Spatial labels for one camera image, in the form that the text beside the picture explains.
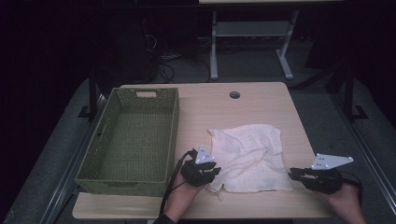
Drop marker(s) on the person's right hand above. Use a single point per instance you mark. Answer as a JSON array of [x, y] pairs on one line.
[[345, 197]]

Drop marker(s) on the black stand post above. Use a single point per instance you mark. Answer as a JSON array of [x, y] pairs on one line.
[[348, 93], [92, 93]]

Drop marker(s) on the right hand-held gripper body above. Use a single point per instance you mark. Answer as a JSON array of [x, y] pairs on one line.
[[325, 182]]

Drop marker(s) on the green woven basket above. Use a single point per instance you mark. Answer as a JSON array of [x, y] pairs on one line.
[[140, 124]]

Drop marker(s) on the cream cloth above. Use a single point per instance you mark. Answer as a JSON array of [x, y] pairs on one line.
[[252, 158]]

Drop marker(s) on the person's left hand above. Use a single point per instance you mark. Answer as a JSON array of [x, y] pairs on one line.
[[182, 196]]

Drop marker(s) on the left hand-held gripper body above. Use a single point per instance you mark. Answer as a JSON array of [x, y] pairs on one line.
[[194, 174]]

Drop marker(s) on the white metal table frame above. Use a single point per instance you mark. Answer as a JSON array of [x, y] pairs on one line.
[[252, 29]]

